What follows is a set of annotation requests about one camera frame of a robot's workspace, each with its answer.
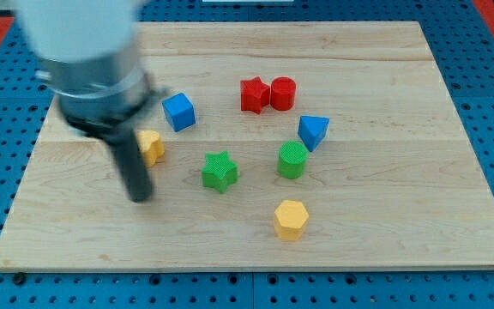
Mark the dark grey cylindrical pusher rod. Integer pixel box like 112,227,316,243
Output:
107,128,154,203

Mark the yellow heart block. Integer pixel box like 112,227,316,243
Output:
136,130,165,167

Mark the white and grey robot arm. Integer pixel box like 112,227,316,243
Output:
13,0,169,203

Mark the yellow hexagon block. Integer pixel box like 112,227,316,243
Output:
274,200,310,241

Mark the blue cube block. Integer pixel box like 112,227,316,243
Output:
162,93,196,132

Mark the green star block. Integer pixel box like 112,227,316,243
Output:
202,150,238,194

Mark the light wooden board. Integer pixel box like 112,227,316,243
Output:
0,21,494,273

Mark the red star block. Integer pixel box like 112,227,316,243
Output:
240,76,270,114

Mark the green cylinder block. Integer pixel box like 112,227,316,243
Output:
277,141,309,179

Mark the red cylinder block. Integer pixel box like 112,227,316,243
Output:
270,76,297,111

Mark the blue triangular prism block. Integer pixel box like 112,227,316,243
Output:
298,115,329,152

